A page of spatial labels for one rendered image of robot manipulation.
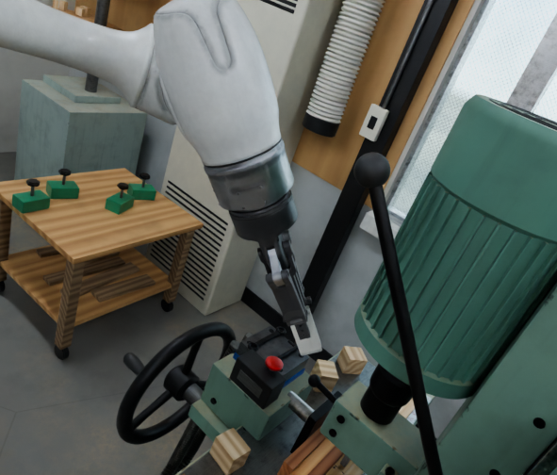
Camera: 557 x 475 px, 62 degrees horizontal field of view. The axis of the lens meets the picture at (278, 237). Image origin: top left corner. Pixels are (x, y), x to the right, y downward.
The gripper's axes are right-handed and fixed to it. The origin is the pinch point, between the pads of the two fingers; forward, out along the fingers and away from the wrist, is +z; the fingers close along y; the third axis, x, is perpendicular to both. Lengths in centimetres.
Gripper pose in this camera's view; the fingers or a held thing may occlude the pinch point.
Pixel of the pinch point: (304, 331)
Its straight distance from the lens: 63.6
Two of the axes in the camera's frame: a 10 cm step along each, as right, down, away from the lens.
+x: 9.6, -2.6, -1.3
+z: 2.9, 8.4, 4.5
